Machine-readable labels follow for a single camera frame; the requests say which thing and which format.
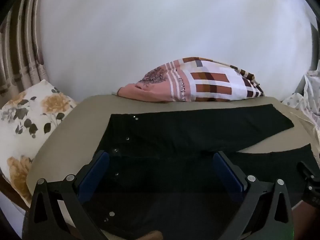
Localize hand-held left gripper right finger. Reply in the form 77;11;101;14
212;151;295;240

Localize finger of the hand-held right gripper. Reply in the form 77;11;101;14
296;161;320;205

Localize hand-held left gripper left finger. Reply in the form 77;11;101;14
29;150;110;240

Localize black pants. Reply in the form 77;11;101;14
82;104;316;240

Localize person's right forearm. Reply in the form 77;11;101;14
291;200;320;233

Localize white polka dot cloth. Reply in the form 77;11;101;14
281;69;320;133

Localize white floral pillow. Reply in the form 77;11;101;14
0;79;78;204

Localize plaid pink and brown pillow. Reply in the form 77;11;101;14
117;57;265;103

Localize beige and brown curtain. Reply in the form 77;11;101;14
0;0;48;103

